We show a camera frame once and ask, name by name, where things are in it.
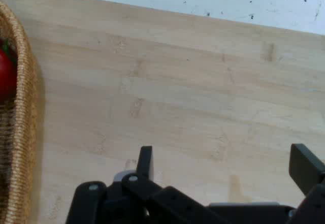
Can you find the bamboo cutting board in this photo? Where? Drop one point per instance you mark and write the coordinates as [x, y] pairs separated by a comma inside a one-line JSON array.
[[177, 94]]

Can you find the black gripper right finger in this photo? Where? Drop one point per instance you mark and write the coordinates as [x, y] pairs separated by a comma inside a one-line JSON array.
[[307, 168]]

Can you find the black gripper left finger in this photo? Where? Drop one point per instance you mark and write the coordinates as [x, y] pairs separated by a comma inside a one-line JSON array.
[[132, 198]]

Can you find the red apple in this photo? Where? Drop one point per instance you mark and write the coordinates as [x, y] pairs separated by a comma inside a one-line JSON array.
[[6, 76]]

